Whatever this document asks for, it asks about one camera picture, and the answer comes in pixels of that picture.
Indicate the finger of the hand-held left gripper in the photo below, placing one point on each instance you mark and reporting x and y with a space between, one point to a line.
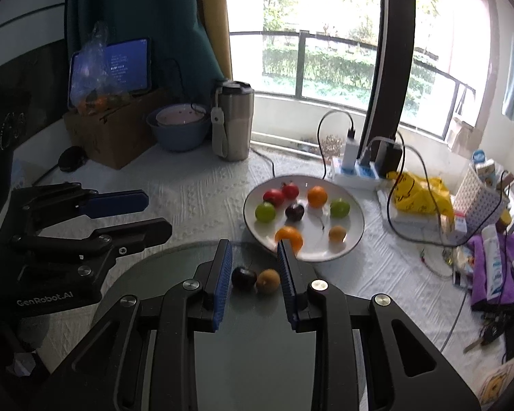
115 203
145 231

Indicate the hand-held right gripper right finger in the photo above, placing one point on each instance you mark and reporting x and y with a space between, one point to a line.
286 282

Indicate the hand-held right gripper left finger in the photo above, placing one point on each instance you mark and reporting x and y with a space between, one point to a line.
223 282

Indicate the brown kiwi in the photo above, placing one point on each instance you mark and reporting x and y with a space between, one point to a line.
268 281
337 234

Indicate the dark purple plum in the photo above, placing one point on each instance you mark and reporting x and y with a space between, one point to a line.
294 212
244 278

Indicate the white oval plate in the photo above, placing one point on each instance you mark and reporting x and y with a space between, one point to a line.
315 246

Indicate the orange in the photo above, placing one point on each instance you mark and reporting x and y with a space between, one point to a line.
317 196
289 235

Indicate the green tomato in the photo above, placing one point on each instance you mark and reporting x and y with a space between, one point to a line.
265 212

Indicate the large red tomato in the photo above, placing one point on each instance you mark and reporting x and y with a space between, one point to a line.
274 197

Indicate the green apple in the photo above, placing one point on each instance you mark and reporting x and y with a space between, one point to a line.
339 208

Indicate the white textured tablecloth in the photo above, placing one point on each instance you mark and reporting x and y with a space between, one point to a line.
188 205

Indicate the black computer mouse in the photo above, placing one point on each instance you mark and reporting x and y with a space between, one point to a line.
72 158

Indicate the cardboard box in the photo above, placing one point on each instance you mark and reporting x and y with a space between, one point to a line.
111 137

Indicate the grey round mat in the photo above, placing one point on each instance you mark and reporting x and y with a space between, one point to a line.
248 346

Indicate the small red tomato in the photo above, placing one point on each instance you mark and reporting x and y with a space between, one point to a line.
290 190

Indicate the blue bowl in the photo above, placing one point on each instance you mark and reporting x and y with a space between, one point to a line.
180 137

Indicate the white bowl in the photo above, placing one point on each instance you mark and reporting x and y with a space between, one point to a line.
177 115

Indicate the clear plastic bag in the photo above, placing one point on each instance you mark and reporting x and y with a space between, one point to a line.
96 77

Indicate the white power strip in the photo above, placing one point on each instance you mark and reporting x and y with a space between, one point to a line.
360 177

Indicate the tablet with blue screen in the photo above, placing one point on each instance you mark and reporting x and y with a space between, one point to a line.
128 64

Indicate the stainless steel tumbler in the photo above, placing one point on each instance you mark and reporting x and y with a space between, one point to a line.
240 124

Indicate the white charger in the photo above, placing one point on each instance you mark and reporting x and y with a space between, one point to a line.
349 150

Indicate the yellow plastic bag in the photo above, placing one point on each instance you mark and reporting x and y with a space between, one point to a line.
415 195

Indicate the black charger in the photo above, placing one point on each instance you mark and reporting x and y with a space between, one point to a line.
387 158

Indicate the purple cloth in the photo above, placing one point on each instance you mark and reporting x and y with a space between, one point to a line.
479 274

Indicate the teal curtain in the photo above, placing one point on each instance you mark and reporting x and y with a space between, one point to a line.
154 8

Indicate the white plastic basket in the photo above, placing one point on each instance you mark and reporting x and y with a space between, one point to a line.
475 201

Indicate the white tube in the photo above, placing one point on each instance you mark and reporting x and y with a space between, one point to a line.
493 261

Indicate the bunch of keys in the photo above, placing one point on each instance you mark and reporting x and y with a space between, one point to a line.
490 332

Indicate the balcony railing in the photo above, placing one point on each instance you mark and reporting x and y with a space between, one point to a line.
300 64

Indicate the dark window frame post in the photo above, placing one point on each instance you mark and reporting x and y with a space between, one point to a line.
394 51

